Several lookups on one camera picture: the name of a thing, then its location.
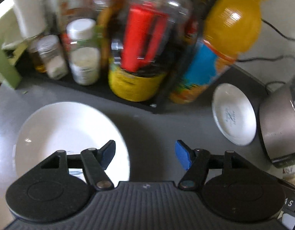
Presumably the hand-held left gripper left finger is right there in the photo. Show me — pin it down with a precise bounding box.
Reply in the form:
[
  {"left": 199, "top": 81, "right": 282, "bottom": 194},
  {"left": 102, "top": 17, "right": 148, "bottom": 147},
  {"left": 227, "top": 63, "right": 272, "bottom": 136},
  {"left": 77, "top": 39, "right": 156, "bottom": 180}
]
[{"left": 35, "top": 140, "right": 116, "bottom": 191}]

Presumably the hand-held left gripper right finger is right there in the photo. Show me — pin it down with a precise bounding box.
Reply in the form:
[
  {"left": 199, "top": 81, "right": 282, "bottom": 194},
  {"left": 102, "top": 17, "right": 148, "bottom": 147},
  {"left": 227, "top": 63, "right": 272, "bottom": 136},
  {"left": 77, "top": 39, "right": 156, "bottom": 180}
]
[{"left": 175, "top": 140, "right": 252, "bottom": 190}]

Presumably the large plain white plate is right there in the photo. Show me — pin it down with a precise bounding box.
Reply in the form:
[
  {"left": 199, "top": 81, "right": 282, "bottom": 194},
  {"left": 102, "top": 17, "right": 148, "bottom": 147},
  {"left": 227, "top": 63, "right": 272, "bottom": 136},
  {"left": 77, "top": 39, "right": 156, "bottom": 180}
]
[{"left": 15, "top": 101, "right": 130, "bottom": 183}]

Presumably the cream bowl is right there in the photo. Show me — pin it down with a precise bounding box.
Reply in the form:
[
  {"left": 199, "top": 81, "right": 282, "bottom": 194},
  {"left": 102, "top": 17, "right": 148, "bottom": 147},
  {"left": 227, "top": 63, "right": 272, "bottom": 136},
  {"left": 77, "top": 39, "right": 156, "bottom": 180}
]
[{"left": 282, "top": 166, "right": 295, "bottom": 190}]

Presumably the black metal shelf rack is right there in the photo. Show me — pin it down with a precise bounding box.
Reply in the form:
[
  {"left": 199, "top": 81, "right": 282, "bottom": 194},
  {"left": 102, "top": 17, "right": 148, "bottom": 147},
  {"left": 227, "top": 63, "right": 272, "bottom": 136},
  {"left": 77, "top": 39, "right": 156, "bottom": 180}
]
[{"left": 0, "top": 0, "right": 234, "bottom": 115}]

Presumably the small white plate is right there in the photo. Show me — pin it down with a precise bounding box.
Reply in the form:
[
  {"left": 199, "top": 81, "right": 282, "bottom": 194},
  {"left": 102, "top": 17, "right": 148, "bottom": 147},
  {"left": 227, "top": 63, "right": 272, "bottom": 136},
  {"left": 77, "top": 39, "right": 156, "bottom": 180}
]
[{"left": 212, "top": 83, "right": 257, "bottom": 146}]

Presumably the silver black pressure cooker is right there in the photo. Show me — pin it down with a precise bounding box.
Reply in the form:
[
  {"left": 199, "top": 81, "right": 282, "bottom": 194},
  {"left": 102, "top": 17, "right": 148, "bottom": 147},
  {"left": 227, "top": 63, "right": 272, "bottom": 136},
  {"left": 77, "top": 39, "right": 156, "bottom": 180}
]
[{"left": 259, "top": 74, "right": 295, "bottom": 168}]

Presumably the white cap seasoning bottle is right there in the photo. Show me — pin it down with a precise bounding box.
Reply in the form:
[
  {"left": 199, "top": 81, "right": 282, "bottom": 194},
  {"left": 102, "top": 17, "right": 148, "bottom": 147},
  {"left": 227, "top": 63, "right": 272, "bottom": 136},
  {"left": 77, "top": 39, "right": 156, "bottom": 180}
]
[{"left": 66, "top": 18, "right": 101, "bottom": 86}]

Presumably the small clear seasoning jar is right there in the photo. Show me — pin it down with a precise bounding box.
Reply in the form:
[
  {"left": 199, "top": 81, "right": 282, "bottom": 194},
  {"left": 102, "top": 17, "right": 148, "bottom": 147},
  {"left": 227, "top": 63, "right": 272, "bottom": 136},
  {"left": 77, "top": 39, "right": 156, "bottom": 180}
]
[{"left": 36, "top": 35, "right": 69, "bottom": 80}]

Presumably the green carton box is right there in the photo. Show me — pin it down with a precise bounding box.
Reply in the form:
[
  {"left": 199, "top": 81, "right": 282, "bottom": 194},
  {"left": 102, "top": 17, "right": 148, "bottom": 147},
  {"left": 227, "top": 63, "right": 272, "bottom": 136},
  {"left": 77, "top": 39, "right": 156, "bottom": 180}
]
[{"left": 0, "top": 32, "right": 21, "bottom": 90}]

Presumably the orange juice bottle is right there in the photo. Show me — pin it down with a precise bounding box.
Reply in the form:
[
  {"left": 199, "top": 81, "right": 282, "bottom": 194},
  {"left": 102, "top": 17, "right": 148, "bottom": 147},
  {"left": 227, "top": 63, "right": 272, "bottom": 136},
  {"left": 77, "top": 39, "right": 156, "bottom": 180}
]
[{"left": 169, "top": 0, "right": 270, "bottom": 104}]

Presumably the clear tall bottle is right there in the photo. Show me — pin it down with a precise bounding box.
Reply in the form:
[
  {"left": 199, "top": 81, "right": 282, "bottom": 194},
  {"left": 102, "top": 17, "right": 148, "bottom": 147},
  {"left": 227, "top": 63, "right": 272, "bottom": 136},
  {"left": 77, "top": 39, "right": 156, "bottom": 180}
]
[{"left": 89, "top": 0, "right": 112, "bottom": 27}]

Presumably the green cap sauce bottle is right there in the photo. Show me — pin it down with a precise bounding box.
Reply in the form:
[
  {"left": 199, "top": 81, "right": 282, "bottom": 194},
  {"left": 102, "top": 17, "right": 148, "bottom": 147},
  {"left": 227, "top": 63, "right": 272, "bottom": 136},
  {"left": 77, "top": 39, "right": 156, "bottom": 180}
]
[{"left": 55, "top": 0, "right": 98, "bottom": 33}]

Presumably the white paper roll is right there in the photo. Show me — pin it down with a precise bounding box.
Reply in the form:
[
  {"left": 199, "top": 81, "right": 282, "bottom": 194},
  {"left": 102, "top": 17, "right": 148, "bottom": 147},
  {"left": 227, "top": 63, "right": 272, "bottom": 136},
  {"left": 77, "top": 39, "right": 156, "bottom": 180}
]
[{"left": 13, "top": 0, "right": 49, "bottom": 39}]

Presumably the black power cable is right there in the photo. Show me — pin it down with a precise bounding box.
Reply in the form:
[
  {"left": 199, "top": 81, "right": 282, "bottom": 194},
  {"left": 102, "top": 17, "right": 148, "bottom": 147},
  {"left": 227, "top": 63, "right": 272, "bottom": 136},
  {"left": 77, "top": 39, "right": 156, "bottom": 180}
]
[{"left": 236, "top": 19, "right": 295, "bottom": 92}]

